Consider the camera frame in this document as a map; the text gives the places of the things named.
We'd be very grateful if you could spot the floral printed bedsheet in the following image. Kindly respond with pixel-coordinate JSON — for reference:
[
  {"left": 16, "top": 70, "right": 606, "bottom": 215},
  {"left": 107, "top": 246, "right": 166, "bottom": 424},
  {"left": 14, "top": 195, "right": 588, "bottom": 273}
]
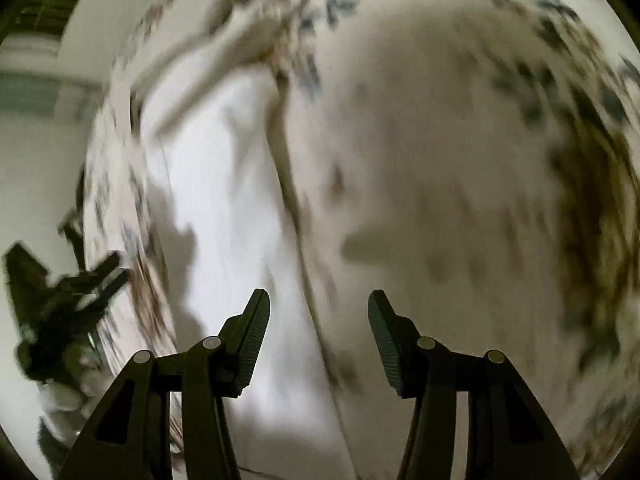
[{"left": 82, "top": 0, "right": 640, "bottom": 480}]

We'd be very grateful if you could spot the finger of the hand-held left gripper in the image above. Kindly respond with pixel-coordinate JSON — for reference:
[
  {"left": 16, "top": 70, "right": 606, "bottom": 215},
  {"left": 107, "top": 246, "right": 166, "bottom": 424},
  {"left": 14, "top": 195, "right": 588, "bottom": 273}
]
[
  {"left": 80, "top": 251, "right": 122, "bottom": 286},
  {"left": 89, "top": 270, "right": 132, "bottom": 318}
]

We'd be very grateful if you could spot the white garment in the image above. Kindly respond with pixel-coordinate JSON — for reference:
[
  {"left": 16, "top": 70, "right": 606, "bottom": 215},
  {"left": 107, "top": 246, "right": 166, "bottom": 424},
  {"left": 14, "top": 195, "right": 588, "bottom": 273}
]
[{"left": 131, "top": 0, "right": 362, "bottom": 480}]

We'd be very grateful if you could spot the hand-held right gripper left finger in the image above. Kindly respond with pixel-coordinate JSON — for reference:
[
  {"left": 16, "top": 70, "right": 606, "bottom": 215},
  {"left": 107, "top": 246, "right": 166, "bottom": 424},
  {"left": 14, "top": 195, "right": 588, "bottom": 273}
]
[{"left": 57, "top": 288, "right": 271, "bottom": 480}]

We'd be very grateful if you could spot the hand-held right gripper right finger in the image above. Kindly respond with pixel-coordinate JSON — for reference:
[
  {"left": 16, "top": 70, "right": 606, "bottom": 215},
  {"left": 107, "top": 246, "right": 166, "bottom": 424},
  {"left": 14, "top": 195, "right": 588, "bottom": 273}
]
[{"left": 367, "top": 289, "right": 581, "bottom": 480}]

